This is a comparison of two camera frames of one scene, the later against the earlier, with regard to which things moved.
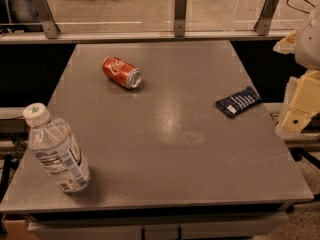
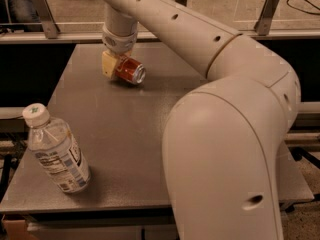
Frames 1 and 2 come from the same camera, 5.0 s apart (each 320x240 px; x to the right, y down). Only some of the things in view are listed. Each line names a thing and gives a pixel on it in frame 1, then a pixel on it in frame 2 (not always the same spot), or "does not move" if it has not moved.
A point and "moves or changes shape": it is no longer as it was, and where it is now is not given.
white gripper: [310, 45] to [118, 43]
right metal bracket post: [263, 23] does not move
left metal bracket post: [47, 19] does not move
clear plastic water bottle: [54, 145] does not move
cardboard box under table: [15, 229] does not move
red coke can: [128, 75] moves or changes shape
